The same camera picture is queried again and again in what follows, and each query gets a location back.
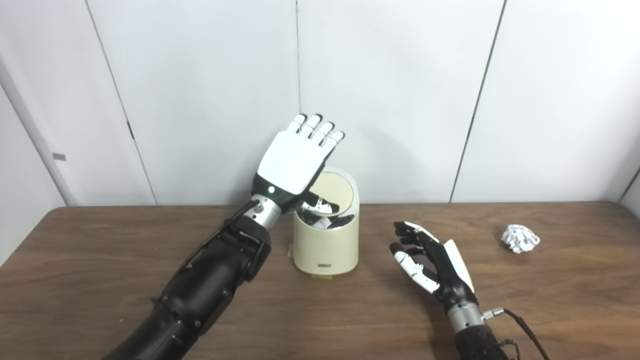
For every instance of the small gray wall label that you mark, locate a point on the small gray wall label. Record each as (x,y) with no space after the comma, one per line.
(59,156)

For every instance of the white paper ball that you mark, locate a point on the white paper ball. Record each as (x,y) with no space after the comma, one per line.
(520,239)

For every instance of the yellowish tape under bin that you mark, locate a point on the yellowish tape under bin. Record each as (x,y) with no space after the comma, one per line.
(322,276)

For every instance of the round cream bin lid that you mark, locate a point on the round cream bin lid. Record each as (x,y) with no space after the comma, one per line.
(339,190)

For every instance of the cream-colored bin body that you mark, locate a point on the cream-colored bin body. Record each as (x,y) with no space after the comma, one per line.
(325,247)

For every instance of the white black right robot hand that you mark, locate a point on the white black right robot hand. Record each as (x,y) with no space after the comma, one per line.
(445,270)

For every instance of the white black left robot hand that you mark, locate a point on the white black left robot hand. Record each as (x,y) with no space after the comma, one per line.
(292,160)

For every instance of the black wall panel hinge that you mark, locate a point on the black wall panel hinge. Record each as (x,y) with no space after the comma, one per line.
(131,131)

